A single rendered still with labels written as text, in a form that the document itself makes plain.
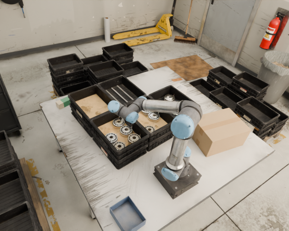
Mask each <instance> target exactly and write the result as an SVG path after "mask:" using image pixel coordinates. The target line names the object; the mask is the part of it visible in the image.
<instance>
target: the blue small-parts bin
mask: <svg viewBox="0 0 289 231"><path fill-rule="evenodd" d="M110 214H111V215H112V217H113V219H114V220H115V222H116V223H117V225H118V226H119V228H120V229H121V231H137V230H138V229H140V228H141V227H143V226H144V225H145V224H146V218H145V217H144V216H143V214H142V213H141V212H140V210H139V209H138V207H137V206H136V205H135V203H134V202H133V201H132V199H131V198H130V197H129V196H127V197H125V198H124V199H122V200H120V201H119V202H117V203H116V204H114V205H113V206H111V207H110Z"/></svg>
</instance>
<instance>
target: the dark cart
mask: <svg viewBox="0 0 289 231"><path fill-rule="evenodd" d="M20 129H22V127H21V125H20V122H19V120H18V117H17V115H16V112H15V109H14V107H13V104H12V101H11V99H10V96H9V94H8V92H7V89H6V87H5V84H4V82H3V79H2V77H1V74H0V131H3V130H5V131H6V133H7V134H8V133H11V132H14V131H15V132H16V133H17V135H18V136H19V135H20V131H19V130H20Z"/></svg>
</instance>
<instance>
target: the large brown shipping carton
mask: <svg viewBox="0 0 289 231"><path fill-rule="evenodd" d="M250 132H251V129H250V128H249V127H248V126H247V125H246V124H245V123H244V122H243V121H242V120H241V119H240V118H239V117H238V116H237V115H236V114H235V113H234V112H233V111H232V110H231V109H230V108H226V109H223V110H218V111H214V112H210V113H206V114H203V115H202V118H201V120H200V121H199V123H198V125H197V126H196V128H195V131H194V134H193V137H192V139H193V140H194V142H195V143H196V144H197V146H198V147H199V148H200V150H201V151H202V153H203V154H204V155H205V157H209V156H212V155H215V154H218V153H221V152H224V151H227V150H230V149H233V148H236V147H239V146H242V145H243V144H244V143H245V141H246V139H247V137H248V135H249V134H250Z"/></svg>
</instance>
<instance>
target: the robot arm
mask: <svg viewBox="0 0 289 231"><path fill-rule="evenodd" d="M108 110H109V111H110V112H112V113H114V114H116V115H118V116H119V119H120V121H123V120H124V121H125V122H126V123H127V125H128V126H129V127H130V126H132V125H133V124H134V123H135V122H136V121H137V119H138V117H139V115H138V113H139V112H140V111H142V110H144V111H153V112H161V113H170V114H178V115H177V116H176V117H175V118H174V119H173V121H172V123H171V131H172V133H173V135H174V137H173V141H172V146H171V151H170V155H169V156H168V157H167V158H166V162H165V165H164V167H163V168H162V170H161V173H162V175H163V176H164V177H165V178H167V179H168V180H171V181H176V180H177V179H178V178H179V177H185V176H186V175H187V174H188V172H189V165H188V163H189V159H190V156H191V149H190V148H189V147H188V146H187V144H188V141H189V139H191V138H192V137H193V134H194V131H195V128H196V126H197V125H198V123H199V121H200V120H201V118H202V109H201V107H200V106H199V105H198V104H197V103H195V102H193V101H188V100H181V101H180V102H178V101H164V100H151V99H147V98H146V97H144V96H140V97H139V98H137V99H136V100H135V101H134V102H133V103H132V104H131V105H130V106H129V107H127V105H126V104H125V103H123V104H121V103H119V102H117V101H114V100H113V101H110V102H109V103H108Z"/></svg>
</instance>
